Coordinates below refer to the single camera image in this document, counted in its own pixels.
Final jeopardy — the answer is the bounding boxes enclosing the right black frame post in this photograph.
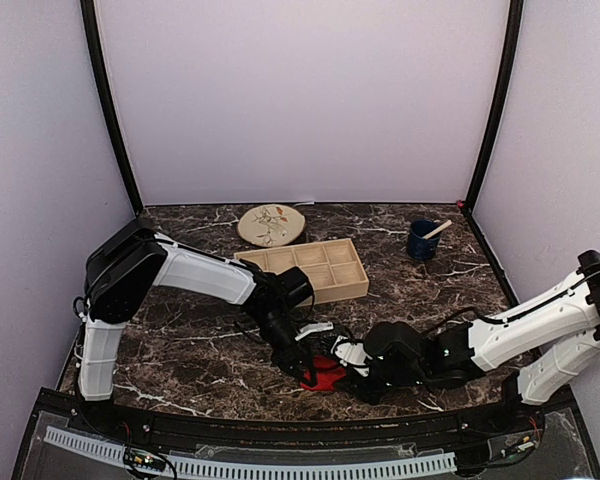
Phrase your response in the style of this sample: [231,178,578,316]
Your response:
[463,0,525,211]

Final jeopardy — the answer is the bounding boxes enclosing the dark blue mug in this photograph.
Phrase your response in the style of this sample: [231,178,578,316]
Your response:
[407,219,441,262]

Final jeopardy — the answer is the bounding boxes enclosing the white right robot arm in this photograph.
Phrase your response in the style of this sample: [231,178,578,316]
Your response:
[348,250,600,434]

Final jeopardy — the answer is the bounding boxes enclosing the floral ceramic plate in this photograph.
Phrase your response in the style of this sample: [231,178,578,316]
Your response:
[237,204,306,248]

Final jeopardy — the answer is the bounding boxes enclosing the black front rail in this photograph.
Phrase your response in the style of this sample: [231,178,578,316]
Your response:
[139,412,463,449]

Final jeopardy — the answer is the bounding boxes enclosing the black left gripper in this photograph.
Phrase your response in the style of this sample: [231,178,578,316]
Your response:
[251,308,317,387]

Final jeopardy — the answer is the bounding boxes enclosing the wooden compartment tray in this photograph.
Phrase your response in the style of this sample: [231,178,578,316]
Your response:
[234,238,369,304]

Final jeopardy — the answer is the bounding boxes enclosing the red sock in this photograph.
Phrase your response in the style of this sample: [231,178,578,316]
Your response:
[300,355,347,392]

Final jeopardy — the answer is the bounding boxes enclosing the white slotted cable duct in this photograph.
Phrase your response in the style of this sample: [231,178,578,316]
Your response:
[43,427,457,480]

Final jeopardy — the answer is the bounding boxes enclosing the black frame post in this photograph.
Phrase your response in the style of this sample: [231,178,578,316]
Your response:
[463,0,525,211]
[79,0,144,216]

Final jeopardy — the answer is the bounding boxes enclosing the left black frame post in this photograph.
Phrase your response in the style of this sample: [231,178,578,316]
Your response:
[79,0,144,216]

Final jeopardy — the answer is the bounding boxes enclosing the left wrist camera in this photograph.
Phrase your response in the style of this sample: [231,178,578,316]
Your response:
[295,322,334,342]

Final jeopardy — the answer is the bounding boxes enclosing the wooden stick in mug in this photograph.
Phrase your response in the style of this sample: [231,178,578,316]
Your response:
[423,220,452,240]

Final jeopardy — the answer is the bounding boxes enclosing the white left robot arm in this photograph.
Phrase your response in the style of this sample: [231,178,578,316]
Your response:
[76,219,317,436]

